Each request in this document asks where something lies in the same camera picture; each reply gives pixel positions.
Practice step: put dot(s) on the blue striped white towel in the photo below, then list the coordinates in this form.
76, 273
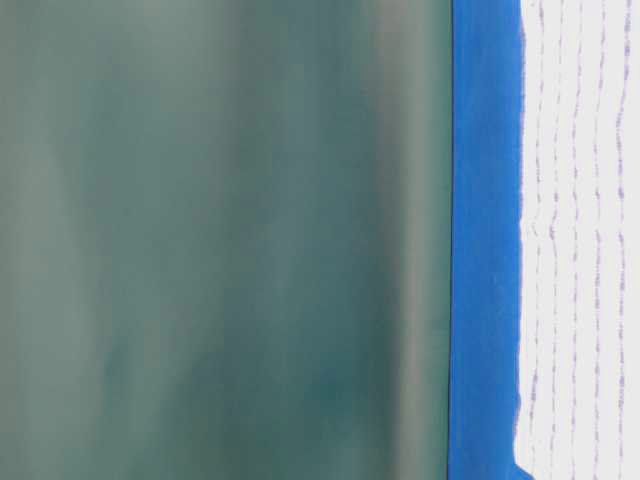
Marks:
579, 231

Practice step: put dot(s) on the blue table cloth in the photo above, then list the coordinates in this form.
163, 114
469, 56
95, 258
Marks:
487, 45

